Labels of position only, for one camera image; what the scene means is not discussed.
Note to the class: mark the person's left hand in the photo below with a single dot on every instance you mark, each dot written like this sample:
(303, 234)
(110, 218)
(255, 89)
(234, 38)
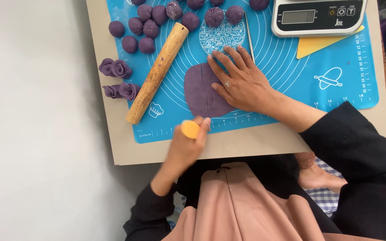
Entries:
(186, 150)

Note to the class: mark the person's right hand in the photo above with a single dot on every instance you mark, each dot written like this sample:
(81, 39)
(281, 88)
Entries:
(246, 87)

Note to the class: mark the person's left fingers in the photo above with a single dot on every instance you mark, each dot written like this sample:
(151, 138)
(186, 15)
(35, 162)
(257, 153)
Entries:
(205, 127)

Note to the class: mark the yellow dough cutter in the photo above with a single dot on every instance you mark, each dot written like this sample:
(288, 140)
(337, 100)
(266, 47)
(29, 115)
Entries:
(190, 129)

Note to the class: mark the purple dough sheet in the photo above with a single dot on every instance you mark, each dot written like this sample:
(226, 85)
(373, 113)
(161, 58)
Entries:
(198, 90)

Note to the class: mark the wooden rolling pin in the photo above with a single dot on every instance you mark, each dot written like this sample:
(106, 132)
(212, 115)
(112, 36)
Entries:
(157, 72)

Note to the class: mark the purple dough rose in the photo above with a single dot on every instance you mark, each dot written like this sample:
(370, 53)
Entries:
(129, 91)
(121, 69)
(112, 91)
(106, 67)

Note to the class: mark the pink garment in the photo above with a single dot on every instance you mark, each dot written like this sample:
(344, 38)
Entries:
(243, 207)

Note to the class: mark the blue silicone baking mat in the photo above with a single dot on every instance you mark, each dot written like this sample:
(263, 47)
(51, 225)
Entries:
(290, 80)

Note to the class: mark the thin metal skewer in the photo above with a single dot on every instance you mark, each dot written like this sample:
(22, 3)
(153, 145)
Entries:
(249, 36)

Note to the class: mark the group of purple dough balls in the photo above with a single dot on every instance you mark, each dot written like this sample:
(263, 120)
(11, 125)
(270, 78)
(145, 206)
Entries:
(151, 28)

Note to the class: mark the person's bare foot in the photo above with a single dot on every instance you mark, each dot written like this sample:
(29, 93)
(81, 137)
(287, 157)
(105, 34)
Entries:
(313, 175)

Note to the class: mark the yellow plastic scraper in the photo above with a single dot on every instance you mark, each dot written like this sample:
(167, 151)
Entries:
(313, 45)

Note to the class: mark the blue checked cloth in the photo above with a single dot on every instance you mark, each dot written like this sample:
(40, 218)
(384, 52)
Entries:
(325, 199)

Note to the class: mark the digital kitchen scale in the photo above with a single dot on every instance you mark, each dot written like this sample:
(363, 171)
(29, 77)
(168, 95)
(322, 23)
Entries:
(317, 16)

